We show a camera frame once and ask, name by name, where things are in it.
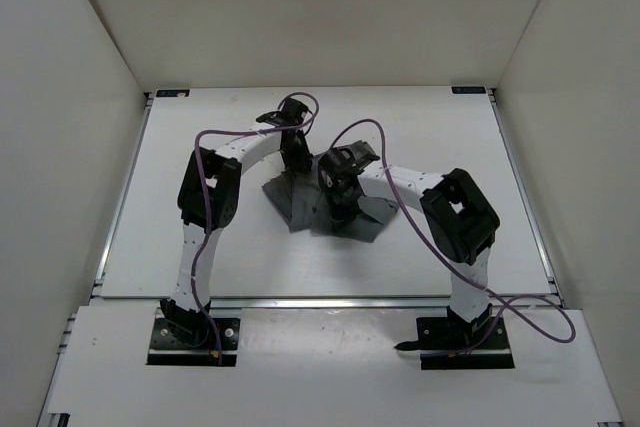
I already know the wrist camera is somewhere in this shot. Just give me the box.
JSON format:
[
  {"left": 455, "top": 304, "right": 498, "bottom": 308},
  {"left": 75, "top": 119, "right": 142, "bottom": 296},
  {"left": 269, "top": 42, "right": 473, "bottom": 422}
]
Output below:
[
  {"left": 318, "top": 140, "right": 380, "bottom": 176},
  {"left": 256, "top": 98, "right": 310, "bottom": 128}
]

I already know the right corner label sticker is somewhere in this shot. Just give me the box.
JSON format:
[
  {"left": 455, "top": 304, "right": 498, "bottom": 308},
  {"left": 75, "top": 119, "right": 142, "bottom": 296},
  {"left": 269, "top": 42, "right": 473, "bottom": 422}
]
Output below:
[{"left": 451, "top": 86, "right": 486, "bottom": 95}]

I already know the left corner label sticker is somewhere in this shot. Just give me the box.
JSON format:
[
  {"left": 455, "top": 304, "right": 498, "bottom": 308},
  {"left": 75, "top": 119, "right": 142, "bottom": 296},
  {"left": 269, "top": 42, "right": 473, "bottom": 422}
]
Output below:
[{"left": 155, "top": 89, "right": 190, "bottom": 98}]

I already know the corner label sticker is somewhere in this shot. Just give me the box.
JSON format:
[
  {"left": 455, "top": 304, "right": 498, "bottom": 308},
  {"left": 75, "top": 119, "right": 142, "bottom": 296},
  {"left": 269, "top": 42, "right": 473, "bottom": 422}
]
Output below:
[
  {"left": 451, "top": 86, "right": 486, "bottom": 95},
  {"left": 155, "top": 89, "right": 190, "bottom": 98}
]

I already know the grey pleated skirt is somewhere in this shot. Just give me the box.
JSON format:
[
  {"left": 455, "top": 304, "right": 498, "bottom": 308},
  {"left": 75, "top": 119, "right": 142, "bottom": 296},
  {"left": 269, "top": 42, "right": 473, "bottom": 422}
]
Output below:
[{"left": 262, "top": 155, "right": 399, "bottom": 243}]

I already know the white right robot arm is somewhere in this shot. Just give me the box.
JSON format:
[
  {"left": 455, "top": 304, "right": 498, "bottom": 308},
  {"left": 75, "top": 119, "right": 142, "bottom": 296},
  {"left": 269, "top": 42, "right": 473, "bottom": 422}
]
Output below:
[{"left": 318, "top": 157, "right": 500, "bottom": 348}]

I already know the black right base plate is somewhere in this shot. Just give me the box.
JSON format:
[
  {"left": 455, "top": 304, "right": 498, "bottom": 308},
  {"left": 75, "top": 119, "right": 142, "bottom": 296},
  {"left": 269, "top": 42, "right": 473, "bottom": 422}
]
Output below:
[{"left": 394, "top": 317, "right": 515, "bottom": 370}]

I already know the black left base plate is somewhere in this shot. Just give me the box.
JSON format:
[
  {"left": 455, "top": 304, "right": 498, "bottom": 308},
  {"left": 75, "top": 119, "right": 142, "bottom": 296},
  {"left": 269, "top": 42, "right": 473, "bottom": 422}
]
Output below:
[{"left": 146, "top": 311, "right": 241, "bottom": 367}]

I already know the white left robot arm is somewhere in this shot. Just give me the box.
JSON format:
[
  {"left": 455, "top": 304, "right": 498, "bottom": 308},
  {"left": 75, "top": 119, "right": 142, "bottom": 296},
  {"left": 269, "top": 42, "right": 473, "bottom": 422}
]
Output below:
[{"left": 160, "top": 111, "right": 312, "bottom": 358}]

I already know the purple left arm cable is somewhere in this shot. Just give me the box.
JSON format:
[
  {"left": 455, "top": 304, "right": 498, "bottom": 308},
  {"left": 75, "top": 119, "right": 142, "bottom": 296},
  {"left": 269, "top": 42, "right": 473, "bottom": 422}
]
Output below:
[{"left": 191, "top": 92, "right": 320, "bottom": 363}]

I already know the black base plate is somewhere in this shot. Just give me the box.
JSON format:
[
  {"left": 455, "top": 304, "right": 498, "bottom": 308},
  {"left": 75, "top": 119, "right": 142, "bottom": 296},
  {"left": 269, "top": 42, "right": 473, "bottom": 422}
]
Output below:
[
  {"left": 146, "top": 311, "right": 241, "bottom": 367},
  {"left": 394, "top": 317, "right": 515, "bottom": 370}
]

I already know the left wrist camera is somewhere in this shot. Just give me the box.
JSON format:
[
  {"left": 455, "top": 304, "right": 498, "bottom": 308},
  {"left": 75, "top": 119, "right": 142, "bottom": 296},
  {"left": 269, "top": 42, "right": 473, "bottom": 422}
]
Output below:
[{"left": 256, "top": 98, "right": 310, "bottom": 128}]

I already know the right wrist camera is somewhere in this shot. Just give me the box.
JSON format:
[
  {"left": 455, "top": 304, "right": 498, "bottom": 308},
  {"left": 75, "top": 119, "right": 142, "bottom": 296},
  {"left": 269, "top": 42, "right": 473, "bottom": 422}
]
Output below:
[{"left": 318, "top": 140, "right": 380, "bottom": 176}]

